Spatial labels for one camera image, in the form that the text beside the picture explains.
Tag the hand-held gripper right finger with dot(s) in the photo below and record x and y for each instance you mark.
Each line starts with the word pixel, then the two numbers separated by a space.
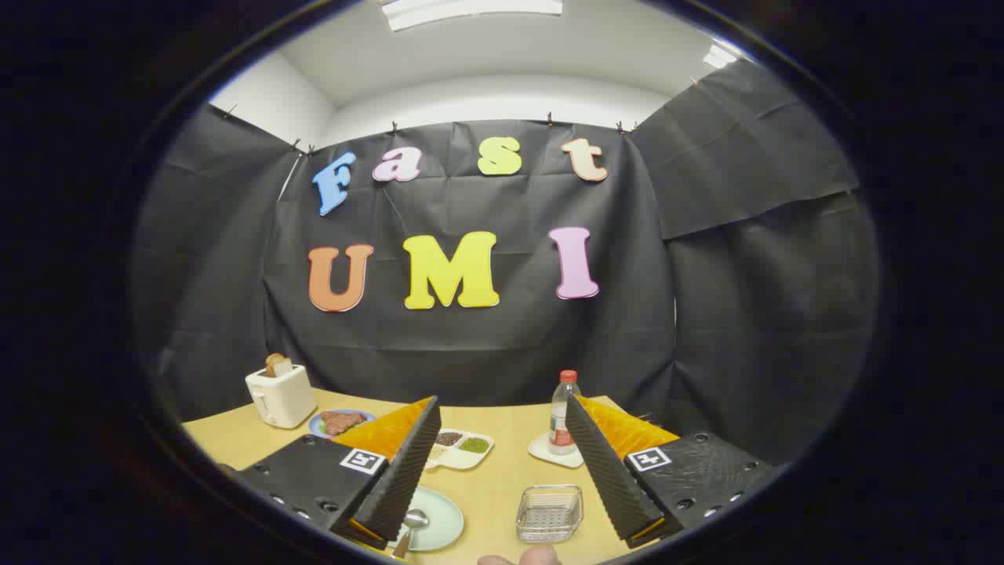
pixel 608 471

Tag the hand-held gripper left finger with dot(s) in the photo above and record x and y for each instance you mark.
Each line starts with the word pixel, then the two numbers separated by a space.
pixel 404 479

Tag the pile of pale yellow beans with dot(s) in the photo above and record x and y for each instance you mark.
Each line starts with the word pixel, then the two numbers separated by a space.
pixel 436 452

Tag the large mint green plate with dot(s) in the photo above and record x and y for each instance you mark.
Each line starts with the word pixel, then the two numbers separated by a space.
pixel 445 522

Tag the pile of dark brown beans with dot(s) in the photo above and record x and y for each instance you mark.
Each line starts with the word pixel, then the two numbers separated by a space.
pixel 449 439

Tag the white divided dish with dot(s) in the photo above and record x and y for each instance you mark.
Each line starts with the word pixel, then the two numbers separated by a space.
pixel 464 460

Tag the white square coaster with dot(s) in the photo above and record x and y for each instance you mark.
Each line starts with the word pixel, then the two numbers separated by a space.
pixel 543 453

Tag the clear red-capped water bottle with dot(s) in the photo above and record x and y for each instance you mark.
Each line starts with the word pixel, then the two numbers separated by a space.
pixel 563 416

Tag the pile of green beans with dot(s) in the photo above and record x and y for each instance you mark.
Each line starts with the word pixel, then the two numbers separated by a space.
pixel 474 445

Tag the brown steak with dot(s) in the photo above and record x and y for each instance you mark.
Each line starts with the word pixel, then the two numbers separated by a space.
pixel 341 422

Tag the small blue plate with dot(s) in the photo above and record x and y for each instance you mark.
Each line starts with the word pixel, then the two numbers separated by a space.
pixel 314 427

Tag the cream white toaster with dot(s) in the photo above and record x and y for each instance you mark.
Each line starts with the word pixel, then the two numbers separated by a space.
pixel 282 400

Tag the brown toast slice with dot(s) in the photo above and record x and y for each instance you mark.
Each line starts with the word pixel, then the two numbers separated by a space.
pixel 274 363

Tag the small ceiling light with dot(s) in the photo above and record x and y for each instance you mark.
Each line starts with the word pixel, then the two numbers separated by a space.
pixel 718 56

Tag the long ceiling light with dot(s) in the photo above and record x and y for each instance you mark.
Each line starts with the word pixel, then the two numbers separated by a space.
pixel 471 12

